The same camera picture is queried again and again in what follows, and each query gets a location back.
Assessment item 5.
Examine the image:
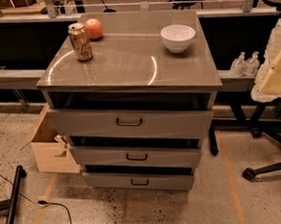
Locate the grey top drawer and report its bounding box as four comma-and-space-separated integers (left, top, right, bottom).
48, 109, 213, 139

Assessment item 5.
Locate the grey drawer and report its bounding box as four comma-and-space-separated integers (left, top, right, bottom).
69, 145, 201, 168
48, 109, 213, 139
83, 172, 194, 191

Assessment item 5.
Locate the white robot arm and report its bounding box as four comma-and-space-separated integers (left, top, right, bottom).
251, 18, 281, 103

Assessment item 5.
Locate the grey drawer cabinet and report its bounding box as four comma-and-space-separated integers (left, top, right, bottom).
31, 4, 231, 202

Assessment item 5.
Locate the grey middle drawer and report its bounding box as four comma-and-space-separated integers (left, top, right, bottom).
69, 145, 201, 168

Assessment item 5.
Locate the grey bottom drawer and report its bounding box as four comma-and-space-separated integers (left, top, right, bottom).
83, 172, 194, 191

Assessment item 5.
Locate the black table leg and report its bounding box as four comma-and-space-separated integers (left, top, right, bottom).
209, 125, 218, 156

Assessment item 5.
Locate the white ceramic bowl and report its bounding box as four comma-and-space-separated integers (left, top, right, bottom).
160, 24, 196, 53

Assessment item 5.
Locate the red apple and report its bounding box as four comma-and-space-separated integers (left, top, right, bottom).
84, 18, 103, 40

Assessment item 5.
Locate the gold soda can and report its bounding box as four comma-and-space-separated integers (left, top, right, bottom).
68, 22, 93, 62

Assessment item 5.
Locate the cardboard box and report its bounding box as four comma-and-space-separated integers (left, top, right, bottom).
22, 104, 81, 174

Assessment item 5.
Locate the left clear pump bottle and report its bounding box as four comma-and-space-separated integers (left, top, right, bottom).
230, 52, 245, 77

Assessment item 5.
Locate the clear pump bottle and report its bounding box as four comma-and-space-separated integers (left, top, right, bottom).
243, 51, 260, 77
230, 52, 245, 77

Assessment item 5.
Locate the right clear pump bottle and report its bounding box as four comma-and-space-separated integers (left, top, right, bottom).
243, 51, 260, 77

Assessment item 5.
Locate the black office chair base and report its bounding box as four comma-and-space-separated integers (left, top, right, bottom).
243, 98, 281, 181

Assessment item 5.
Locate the black stand leg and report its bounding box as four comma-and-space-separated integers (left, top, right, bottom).
0, 165, 26, 224

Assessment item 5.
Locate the black floor cable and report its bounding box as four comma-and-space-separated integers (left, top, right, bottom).
0, 161, 74, 224

